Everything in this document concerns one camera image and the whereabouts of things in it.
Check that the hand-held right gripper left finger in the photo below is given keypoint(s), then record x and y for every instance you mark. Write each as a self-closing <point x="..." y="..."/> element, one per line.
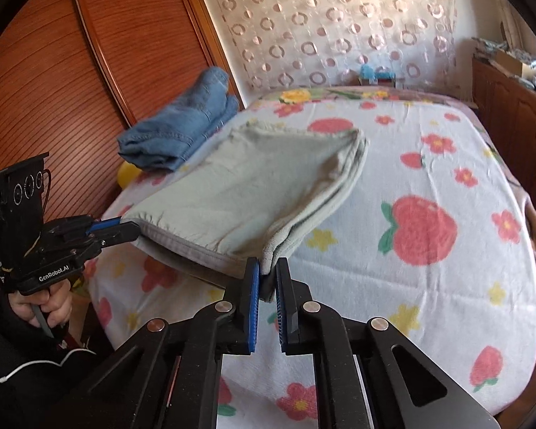
<point x="251" y="310"/>

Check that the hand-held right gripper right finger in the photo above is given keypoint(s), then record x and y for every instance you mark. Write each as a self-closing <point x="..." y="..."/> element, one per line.
<point x="284" y="317"/>

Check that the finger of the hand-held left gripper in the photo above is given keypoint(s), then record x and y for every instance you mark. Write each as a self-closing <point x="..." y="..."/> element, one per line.
<point x="120" y="234"/>
<point x="105" y="224"/>

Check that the grey-green pants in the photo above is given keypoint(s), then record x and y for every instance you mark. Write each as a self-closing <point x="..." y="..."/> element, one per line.
<point x="232" y="196"/>

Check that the person's left hand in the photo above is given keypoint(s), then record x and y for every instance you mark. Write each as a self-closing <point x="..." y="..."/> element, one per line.
<point x="53" y="304"/>

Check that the yellow plush toy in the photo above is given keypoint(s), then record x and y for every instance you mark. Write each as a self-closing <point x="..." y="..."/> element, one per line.
<point x="127" y="174"/>

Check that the strawberry flower print bed sheet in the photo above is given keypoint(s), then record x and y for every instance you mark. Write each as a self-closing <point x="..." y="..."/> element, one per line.
<point x="384" y="286"/>

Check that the folded blue jeans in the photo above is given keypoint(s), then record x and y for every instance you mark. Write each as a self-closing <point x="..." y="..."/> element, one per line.
<point x="183" y="125"/>

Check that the person's black jacket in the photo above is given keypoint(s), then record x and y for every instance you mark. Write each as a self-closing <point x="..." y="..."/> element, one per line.
<point x="18" y="366"/>

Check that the wooden slatted wardrobe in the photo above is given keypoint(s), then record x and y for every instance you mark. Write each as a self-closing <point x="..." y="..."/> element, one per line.
<point x="71" y="76"/>

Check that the bright floral pillow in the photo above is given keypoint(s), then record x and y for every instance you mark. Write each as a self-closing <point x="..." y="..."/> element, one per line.
<point x="295" y="96"/>

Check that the blue toy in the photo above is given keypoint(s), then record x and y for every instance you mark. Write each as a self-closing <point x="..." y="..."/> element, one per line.
<point x="375" y="73"/>

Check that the sheer curtain with circles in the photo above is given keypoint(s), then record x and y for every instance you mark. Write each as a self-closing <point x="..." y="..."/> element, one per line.
<point x="330" y="22"/>

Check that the long wooden cabinet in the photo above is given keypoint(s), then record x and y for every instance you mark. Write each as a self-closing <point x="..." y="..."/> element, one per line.
<point x="509" y="111"/>

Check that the open cardboard box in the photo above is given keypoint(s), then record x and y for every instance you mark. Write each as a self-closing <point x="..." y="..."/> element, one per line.
<point x="509" y="63"/>

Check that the patterned cloth pile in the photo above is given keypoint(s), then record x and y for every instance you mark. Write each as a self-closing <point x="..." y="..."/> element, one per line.
<point x="491" y="45"/>

